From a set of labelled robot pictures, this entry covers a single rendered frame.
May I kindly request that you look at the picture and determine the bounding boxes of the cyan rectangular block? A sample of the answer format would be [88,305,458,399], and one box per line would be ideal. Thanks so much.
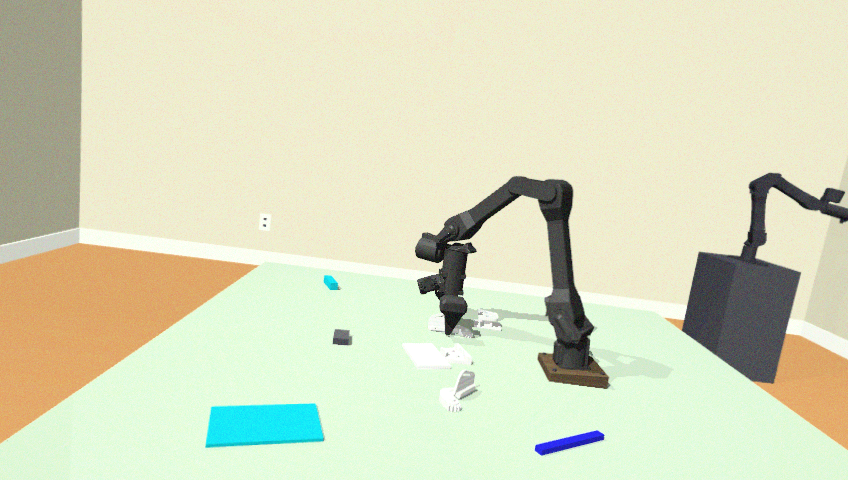
[324,275,338,290]

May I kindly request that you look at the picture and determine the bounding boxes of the blue flat bar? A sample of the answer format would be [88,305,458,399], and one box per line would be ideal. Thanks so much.
[535,430,605,456]

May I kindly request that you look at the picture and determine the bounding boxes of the cyan flat rectangular plate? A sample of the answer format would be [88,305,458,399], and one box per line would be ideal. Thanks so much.
[205,404,323,448]

